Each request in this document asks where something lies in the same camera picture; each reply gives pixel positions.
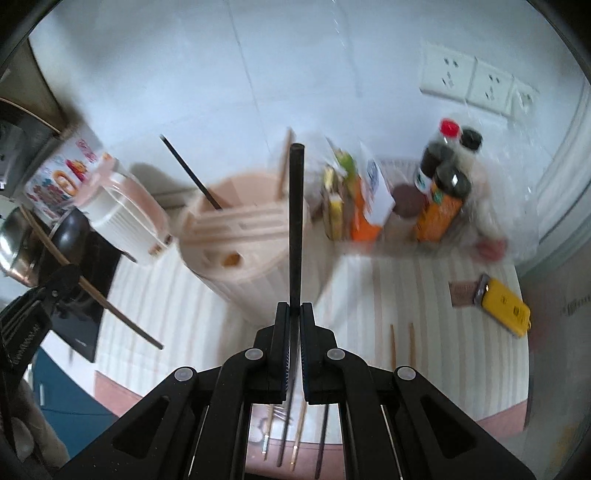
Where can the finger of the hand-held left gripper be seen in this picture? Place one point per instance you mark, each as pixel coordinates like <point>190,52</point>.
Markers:
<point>60,286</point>

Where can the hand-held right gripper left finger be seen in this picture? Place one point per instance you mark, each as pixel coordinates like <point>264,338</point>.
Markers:
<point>284,341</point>

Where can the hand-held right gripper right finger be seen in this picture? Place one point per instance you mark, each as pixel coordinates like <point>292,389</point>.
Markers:
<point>307,341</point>

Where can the wooden chopstick with dark tip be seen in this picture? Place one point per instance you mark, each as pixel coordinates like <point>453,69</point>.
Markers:
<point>115,316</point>

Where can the beige utensil holder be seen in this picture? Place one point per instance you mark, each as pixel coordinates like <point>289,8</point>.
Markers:
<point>258,258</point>

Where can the light wooden chopstick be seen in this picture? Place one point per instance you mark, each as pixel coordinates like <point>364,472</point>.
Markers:
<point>393,346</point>
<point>412,344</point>
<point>267,431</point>
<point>298,436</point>

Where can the black chopstick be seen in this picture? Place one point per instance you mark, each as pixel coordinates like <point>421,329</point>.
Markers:
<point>284,434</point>
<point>191,173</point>
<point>296,221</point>
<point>322,438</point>

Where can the person's left forearm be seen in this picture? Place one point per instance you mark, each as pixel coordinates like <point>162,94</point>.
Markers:
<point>41,424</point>

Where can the black induction cooker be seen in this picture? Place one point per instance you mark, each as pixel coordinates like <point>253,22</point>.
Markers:
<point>87,304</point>

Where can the black frying pan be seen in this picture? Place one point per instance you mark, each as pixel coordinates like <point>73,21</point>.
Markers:
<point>71,233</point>

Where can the metal pot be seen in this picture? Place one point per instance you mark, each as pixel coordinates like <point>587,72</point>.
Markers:
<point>16,249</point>

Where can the striped tablecloth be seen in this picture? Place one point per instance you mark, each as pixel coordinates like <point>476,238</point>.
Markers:
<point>360,295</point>

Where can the blue cabinet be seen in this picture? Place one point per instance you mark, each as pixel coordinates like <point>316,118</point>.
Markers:
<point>69,392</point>

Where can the pink and white kettle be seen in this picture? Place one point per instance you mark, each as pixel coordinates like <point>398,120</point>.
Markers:
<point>124,217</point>

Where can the yellow and green seasoning packet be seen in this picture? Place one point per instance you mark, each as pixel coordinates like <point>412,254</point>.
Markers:
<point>339,203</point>

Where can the orange and white packet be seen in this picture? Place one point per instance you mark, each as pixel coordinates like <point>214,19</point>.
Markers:
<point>374,198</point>

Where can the brown card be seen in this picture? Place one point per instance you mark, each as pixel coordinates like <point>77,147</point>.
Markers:
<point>463,294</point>

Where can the jar with brown lid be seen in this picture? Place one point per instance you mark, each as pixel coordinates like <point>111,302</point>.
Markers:
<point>406,203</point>

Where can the orange label jar black lid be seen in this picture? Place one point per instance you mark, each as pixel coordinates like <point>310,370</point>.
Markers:
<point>441,207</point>

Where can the small pink lid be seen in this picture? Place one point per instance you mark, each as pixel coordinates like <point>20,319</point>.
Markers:
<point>490,250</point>

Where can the dark bottle with red cap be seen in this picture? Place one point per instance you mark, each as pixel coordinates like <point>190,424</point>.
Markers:
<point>436,157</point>

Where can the bottle with black cap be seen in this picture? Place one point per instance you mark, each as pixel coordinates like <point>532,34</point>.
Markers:
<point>471,143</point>

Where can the clear plastic bag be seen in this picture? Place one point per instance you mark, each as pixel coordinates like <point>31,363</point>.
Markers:
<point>512,184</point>

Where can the white wall sockets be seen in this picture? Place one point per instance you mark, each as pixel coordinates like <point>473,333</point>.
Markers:
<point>480,78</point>

